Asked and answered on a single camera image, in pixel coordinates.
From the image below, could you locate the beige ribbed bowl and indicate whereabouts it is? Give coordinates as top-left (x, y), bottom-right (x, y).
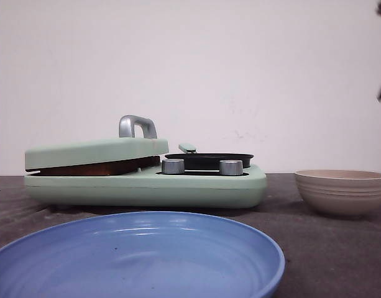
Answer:
top-left (295, 169), bottom-right (381, 217)

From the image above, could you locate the white bread slice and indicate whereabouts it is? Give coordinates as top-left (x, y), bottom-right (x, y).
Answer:
top-left (38, 156), bottom-right (160, 176)

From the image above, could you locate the mint green sandwich maker lid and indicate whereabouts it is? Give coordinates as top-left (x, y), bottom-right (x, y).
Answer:
top-left (25, 115), bottom-right (168, 172)

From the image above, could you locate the right silver control knob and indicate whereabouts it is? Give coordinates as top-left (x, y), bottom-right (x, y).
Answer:
top-left (219, 160), bottom-right (243, 176)

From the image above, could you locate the silver control knob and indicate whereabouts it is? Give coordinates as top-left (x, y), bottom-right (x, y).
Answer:
top-left (219, 160), bottom-right (243, 176)
top-left (162, 159), bottom-right (185, 174)

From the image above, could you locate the left silver control knob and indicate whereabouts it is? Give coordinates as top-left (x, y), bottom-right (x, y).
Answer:
top-left (162, 159), bottom-right (185, 174)

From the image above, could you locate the mint green sandwich maker base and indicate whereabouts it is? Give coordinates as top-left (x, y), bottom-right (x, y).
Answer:
top-left (24, 165), bottom-right (267, 209)

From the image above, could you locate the blue round plate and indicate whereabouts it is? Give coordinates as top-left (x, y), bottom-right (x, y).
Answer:
top-left (0, 211), bottom-right (285, 297)

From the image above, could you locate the black frying pan green handle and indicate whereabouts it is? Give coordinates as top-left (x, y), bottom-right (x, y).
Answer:
top-left (165, 143), bottom-right (254, 170)

